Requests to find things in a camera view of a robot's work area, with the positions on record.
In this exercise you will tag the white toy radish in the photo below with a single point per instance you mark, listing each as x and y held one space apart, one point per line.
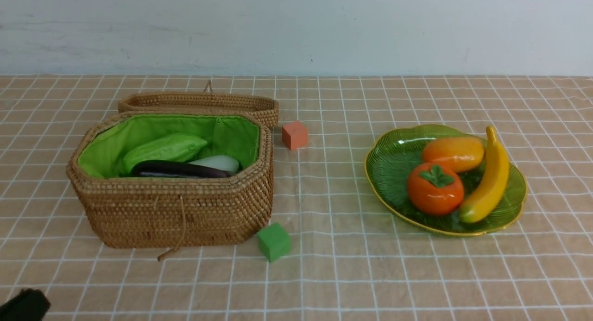
224 163

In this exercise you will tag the green toy bitter gourd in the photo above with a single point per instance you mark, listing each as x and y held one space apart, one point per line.
177 147

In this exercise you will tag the orange toy persimmon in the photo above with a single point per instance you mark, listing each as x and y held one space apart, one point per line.
435 190

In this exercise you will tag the dark purple toy eggplant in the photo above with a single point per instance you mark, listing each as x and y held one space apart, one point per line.
173 169

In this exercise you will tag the orange toy mango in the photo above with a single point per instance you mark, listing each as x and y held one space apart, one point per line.
460 154

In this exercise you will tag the yellow toy banana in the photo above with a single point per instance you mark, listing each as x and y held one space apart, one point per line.
490 191

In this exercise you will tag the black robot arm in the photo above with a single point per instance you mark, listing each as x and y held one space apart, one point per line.
27 305

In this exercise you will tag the orange foam cube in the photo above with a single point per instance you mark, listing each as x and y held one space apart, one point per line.
295 135

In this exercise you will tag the green foam cube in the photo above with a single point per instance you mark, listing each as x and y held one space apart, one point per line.
274 242

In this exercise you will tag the green glass plate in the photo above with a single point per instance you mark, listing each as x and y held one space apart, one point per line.
394 156

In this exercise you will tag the beige checkered tablecloth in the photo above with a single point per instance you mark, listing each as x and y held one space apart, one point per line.
351 259

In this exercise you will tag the woven rattan basket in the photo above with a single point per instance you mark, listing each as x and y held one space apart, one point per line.
154 212

